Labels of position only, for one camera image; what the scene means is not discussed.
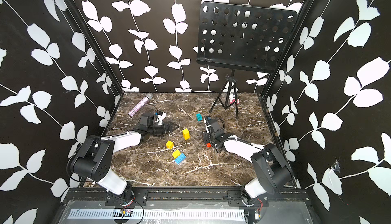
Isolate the tall yellow lego brick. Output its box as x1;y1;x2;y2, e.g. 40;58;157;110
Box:
182;128;190;140

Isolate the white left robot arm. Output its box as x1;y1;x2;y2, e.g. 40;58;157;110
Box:
67;121;179;200

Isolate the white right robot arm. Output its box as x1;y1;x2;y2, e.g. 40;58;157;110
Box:
202;131;293;199

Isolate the small yellow lego brick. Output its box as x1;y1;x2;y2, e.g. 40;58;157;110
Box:
166;141;174;149

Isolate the teal lego brick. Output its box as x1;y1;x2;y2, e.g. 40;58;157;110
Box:
196;113;203;121

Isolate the yellow lego brick beside blue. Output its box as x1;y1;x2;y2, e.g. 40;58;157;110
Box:
172;150;181;159

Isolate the light blue lego brick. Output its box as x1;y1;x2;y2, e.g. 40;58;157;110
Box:
175;153;186;165

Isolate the purple rhinestone microphone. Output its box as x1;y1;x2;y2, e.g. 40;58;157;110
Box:
127;93;153;117

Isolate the white perforated strip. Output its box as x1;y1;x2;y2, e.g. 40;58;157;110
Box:
66;208;245;221

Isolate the black perforated music stand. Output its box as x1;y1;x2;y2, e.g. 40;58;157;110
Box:
197;1;298;109

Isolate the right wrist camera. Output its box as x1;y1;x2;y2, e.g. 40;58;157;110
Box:
204;116;225;133

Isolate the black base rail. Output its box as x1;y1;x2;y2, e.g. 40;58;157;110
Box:
60;186;309;208

